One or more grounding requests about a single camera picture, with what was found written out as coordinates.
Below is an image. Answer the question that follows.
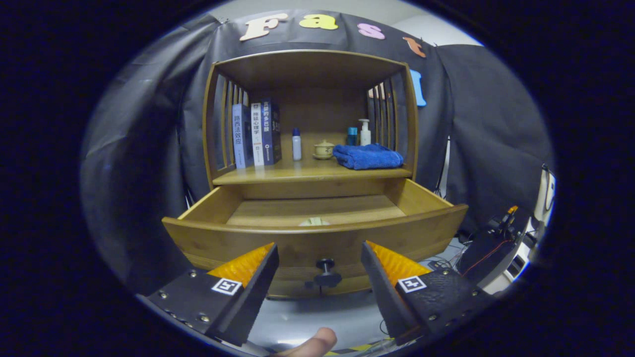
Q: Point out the wooden countertop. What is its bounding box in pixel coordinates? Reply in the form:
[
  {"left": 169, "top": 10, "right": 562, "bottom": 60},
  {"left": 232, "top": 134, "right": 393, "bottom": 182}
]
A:
[{"left": 212, "top": 154, "right": 413, "bottom": 186}]

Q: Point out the white equipment box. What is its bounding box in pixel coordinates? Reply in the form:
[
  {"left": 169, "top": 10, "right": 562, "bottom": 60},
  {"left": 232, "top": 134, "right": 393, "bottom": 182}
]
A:
[{"left": 531, "top": 166, "right": 556, "bottom": 234}]

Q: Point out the white book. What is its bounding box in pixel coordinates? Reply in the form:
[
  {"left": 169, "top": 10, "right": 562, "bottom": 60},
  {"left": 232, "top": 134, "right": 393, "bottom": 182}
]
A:
[{"left": 251, "top": 103, "right": 263, "bottom": 167}]

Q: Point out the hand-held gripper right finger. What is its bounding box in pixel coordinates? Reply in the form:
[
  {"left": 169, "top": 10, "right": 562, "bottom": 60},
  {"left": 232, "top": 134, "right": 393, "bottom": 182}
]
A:
[{"left": 361, "top": 240, "right": 497, "bottom": 346}]

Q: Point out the light blue book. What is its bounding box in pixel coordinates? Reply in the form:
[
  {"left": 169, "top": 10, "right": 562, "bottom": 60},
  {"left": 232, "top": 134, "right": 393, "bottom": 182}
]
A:
[{"left": 232, "top": 103, "right": 254, "bottom": 169}]

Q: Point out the black device with orange tip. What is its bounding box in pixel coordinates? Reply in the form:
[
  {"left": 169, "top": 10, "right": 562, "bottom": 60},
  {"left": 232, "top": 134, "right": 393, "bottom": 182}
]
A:
[{"left": 456, "top": 206, "right": 529, "bottom": 288}]

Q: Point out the wooden drawer with black knob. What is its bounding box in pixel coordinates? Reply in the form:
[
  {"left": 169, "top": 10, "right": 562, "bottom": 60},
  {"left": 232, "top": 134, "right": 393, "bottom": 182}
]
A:
[{"left": 162, "top": 178, "right": 469, "bottom": 299}]

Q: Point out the dark blue book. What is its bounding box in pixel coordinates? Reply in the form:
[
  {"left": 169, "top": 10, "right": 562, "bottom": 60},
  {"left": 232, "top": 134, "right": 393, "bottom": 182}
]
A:
[{"left": 261, "top": 98, "right": 282, "bottom": 166}]

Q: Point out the folded blue towel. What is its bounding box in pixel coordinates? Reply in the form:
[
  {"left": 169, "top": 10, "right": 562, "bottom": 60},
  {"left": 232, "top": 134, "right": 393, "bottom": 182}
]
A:
[{"left": 332, "top": 143, "right": 404, "bottom": 171}]

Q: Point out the wooden cabinet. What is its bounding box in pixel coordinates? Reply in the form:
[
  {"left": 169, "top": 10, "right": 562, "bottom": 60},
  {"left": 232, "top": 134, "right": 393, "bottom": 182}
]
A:
[{"left": 202, "top": 49, "right": 420, "bottom": 201}]

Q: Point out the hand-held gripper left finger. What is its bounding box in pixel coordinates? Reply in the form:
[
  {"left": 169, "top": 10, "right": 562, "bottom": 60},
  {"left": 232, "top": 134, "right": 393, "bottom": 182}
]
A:
[{"left": 136, "top": 242, "right": 279, "bottom": 347}]

